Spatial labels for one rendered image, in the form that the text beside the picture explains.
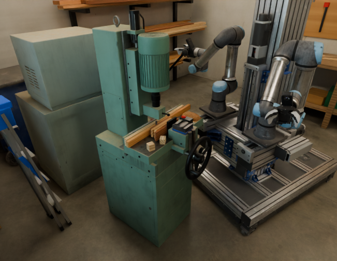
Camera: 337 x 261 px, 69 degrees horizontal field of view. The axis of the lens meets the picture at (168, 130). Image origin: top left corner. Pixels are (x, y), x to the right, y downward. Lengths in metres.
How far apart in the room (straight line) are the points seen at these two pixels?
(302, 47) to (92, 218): 2.01
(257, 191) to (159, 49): 1.47
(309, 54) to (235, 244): 1.44
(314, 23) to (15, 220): 4.36
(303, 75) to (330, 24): 2.73
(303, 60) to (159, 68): 0.80
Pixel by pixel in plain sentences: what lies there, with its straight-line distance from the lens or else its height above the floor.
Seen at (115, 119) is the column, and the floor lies 0.93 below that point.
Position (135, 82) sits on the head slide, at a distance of 1.54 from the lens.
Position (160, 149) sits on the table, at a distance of 1.47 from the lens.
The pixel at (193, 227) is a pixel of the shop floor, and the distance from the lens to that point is 2.21.
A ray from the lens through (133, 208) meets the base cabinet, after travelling 1.98.
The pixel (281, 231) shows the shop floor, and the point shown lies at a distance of 2.35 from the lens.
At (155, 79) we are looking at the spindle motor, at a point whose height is 1.28.
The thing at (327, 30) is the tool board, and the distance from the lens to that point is 4.35.
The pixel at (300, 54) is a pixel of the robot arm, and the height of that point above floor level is 1.40.
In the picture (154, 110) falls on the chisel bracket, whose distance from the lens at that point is 1.56.
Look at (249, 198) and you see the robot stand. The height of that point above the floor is 0.21.
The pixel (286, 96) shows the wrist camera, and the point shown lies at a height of 1.30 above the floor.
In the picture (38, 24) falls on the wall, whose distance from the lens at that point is 3.59.
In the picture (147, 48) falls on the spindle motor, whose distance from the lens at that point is 1.39.
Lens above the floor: 1.75
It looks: 31 degrees down
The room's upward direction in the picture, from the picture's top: 1 degrees counter-clockwise
